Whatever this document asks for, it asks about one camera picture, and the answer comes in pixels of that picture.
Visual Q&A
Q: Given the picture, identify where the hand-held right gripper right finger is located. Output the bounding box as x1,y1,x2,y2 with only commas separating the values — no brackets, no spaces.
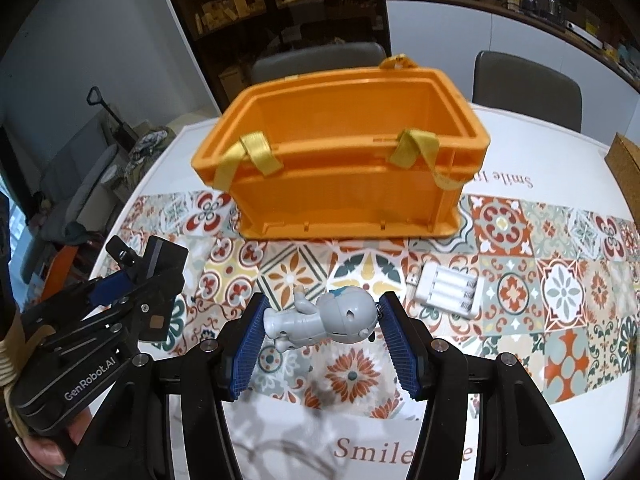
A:
377,291,586,480

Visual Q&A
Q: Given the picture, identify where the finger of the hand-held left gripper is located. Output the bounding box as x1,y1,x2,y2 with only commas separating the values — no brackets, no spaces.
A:
20,267,141,336
50,270,185,358

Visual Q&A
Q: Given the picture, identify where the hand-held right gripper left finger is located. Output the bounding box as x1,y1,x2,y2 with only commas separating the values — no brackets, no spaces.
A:
131,292,273,480

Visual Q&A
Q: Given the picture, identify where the black bike light with clip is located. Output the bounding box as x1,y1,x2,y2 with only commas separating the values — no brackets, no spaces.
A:
106,237,190,343

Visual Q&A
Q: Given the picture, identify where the light grey robot figurine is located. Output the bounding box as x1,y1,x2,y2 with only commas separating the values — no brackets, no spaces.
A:
264,285,379,353

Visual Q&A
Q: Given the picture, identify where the orange plastic crate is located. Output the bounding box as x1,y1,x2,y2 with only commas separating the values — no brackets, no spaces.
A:
191,55,491,241

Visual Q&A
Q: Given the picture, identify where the person's left hand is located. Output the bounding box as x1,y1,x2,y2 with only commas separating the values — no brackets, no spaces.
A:
10,405,93,468

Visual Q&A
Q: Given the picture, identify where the white battery charger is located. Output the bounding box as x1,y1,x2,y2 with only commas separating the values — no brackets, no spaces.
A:
402,262,479,318

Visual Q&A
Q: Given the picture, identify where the grey padded seat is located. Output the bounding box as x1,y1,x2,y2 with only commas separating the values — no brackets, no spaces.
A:
30,145,118,246

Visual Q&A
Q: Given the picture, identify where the patterned tile tablecloth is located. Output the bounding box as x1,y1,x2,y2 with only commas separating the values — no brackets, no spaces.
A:
87,105,640,480

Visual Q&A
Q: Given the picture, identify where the floral fabric bag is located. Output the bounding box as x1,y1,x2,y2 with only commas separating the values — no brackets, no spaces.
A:
125,127,176,171

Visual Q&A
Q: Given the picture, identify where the black hand cart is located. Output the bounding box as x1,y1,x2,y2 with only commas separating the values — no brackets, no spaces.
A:
86,86,138,146

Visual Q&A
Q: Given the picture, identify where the woven wicker box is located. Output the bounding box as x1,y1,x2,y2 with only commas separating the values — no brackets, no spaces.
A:
604,132,640,211

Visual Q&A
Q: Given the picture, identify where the dark grey chair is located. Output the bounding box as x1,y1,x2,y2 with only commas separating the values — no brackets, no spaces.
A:
472,50,583,133

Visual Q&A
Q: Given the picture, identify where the light grey chair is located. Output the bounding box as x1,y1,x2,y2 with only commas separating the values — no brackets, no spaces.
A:
250,41,388,106

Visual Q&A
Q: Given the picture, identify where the dark wooden shelf unit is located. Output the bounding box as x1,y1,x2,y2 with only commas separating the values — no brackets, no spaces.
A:
160,0,391,111

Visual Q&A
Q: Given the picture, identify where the cluttered long wall shelf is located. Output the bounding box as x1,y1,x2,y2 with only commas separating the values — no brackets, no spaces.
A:
385,0,640,76

